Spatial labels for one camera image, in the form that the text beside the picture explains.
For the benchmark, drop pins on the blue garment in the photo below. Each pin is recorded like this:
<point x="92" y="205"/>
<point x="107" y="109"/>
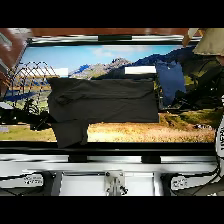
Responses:
<point x="171" y="80"/>

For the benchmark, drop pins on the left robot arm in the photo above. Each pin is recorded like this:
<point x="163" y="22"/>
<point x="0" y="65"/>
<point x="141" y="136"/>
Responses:
<point x="31" y="181"/>

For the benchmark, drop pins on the silver frame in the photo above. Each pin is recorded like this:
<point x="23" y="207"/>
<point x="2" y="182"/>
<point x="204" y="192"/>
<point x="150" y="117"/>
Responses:
<point x="113" y="166"/>

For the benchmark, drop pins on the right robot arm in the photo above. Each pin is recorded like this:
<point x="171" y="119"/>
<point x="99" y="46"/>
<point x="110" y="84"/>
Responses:
<point x="220" y="138"/>

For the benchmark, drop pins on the beige garment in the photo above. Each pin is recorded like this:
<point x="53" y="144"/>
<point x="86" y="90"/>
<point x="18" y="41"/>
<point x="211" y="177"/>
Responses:
<point x="210" y="41"/>

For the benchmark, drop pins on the dark grey T-shirt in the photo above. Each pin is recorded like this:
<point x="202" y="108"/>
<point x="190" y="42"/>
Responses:
<point x="106" y="100"/>

